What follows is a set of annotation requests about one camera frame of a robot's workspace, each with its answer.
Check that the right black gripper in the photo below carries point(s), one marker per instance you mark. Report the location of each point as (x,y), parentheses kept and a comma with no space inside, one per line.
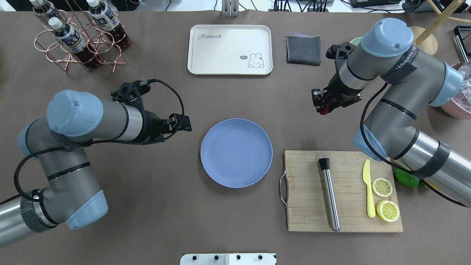
(336,89)

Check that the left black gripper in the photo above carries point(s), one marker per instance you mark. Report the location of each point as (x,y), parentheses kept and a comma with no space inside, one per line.
(152,125)

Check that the blue plate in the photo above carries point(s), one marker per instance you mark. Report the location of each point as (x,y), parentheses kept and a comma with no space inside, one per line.
(236,153)

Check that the red strawberry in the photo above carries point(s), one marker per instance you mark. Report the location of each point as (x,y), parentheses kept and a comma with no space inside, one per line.
(324,110)

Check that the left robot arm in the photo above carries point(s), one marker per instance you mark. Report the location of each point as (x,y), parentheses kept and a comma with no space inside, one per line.
(58,140)

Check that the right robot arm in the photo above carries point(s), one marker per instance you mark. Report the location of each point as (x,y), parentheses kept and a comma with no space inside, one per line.
(416,80)

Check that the grey folded cloth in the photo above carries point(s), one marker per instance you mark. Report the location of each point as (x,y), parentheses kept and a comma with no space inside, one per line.
(303,49)

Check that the steel muddler black tip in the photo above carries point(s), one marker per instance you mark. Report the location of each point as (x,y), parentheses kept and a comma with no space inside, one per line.
(329,194)

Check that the mint green bowl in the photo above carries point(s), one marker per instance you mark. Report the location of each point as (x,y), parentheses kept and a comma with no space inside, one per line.
(356,41)

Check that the cream rabbit tray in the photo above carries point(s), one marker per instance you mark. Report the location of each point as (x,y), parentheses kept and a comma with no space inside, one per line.
(230,50)

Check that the lemon half lower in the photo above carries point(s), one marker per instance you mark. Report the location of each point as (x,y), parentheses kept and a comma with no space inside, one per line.
(382,187)

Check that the lemon half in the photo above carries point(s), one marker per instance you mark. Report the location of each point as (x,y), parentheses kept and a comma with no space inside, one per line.
(382,187)
(388,211)

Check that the green lime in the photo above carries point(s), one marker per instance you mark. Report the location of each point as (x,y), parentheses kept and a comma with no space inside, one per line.
(405,178)

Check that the wooden mug tree stand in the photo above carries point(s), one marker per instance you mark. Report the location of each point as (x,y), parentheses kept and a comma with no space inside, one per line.
(424,39)

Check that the yellow plastic knife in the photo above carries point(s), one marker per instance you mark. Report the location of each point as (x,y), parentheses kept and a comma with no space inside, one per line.
(370,205)

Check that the drink bottle lower middle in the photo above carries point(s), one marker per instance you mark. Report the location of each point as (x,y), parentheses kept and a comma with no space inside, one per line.
(107,21)

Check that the drink bottle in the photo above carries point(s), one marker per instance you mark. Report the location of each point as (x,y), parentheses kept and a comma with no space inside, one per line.
(72,41)
(45,10)
(107,21)

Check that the lemon half upper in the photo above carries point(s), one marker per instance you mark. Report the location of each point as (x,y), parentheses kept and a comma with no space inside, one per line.
(388,211)

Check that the drink bottle top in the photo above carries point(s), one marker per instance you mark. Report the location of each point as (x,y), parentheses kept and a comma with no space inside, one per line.
(72,41)

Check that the pink bowl with ice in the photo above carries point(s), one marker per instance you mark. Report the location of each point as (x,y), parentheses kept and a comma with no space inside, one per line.
(459,105)

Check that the metal ice scoop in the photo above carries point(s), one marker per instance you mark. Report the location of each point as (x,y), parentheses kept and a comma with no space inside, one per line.
(463,59)

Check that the drink bottle lower outer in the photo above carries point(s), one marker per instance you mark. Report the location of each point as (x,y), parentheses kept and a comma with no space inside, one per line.
(45,10)

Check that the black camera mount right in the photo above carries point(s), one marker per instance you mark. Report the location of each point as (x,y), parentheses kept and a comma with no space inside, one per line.
(339,53)

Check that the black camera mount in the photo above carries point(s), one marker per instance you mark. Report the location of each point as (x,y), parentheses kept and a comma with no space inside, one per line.
(339,53)
(131,94)

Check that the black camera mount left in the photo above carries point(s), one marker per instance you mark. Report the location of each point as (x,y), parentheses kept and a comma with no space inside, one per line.
(131,94)

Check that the copper wire bottle rack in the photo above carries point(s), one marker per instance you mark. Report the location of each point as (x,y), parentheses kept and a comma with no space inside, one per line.
(107,53)

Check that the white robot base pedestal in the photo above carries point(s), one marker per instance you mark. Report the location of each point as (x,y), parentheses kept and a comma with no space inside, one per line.
(229,259)

